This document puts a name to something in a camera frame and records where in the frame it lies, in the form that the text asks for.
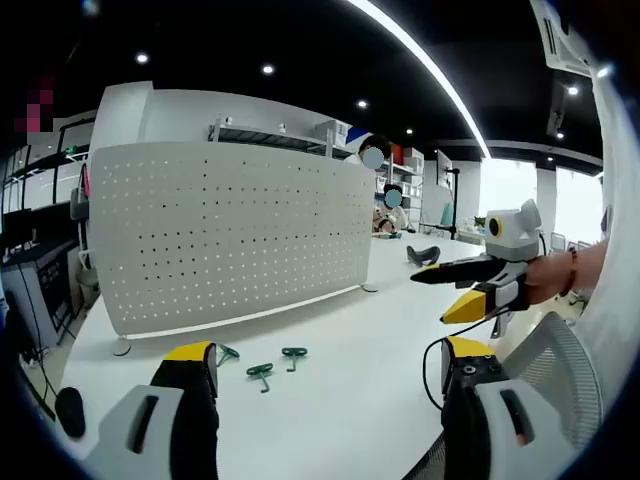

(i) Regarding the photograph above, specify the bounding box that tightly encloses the white perforated mounting plate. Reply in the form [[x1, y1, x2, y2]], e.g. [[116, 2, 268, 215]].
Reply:
[[88, 141, 381, 357]]

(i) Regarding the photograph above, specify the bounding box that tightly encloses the black headset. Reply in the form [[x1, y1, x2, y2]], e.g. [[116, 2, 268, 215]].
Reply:
[[406, 244, 442, 267]]

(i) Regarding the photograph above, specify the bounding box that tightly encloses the person's white shirt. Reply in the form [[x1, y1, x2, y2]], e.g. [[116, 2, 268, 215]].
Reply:
[[579, 59, 636, 386]]

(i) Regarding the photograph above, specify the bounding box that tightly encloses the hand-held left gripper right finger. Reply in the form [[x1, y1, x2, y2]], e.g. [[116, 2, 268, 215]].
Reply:
[[439, 335, 586, 480]]

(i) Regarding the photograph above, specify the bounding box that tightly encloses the person's right hand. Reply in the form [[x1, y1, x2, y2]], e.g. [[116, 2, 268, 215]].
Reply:
[[523, 252, 576, 307]]

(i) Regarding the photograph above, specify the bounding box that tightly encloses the black computer mouse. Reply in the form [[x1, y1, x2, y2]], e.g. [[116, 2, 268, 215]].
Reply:
[[54, 386, 87, 440]]

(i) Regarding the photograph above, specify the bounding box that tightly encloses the long ceiling light strip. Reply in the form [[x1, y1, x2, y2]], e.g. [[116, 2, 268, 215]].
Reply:
[[344, 0, 495, 162]]

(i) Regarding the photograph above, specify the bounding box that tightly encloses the white ceiling air conditioner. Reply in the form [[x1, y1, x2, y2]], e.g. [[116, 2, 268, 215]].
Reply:
[[528, 0, 597, 77]]

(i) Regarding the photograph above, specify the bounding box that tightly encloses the dark workbench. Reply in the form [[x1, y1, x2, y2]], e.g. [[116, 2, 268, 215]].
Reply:
[[0, 209, 84, 349]]

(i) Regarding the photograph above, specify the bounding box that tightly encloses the grey office chair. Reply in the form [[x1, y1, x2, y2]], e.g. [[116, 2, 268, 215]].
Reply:
[[68, 162, 102, 304]]

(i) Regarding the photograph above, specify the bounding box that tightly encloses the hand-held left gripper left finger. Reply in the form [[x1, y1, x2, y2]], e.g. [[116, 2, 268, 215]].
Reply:
[[82, 341, 221, 480]]

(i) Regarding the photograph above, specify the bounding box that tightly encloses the white shelf with storage bins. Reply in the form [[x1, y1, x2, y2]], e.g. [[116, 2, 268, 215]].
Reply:
[[384, 144, 426, 224]]

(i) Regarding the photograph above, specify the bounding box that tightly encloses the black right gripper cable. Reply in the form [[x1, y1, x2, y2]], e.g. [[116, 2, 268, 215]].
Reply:
[[422, 308, 501, 412]]

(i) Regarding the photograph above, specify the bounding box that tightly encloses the grey metal shelf rack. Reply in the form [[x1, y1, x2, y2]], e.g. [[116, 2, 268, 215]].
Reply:
[[207, 113, 381, 161]]

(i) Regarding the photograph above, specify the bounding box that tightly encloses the monitor on black stand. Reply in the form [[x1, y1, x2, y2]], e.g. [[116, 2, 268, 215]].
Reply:
[[435, 148, 460, 241]]

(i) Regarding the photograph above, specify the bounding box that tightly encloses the red bead bracelet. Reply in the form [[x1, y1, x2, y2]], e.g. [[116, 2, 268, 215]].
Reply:
[[559, 248, 580, 300]]

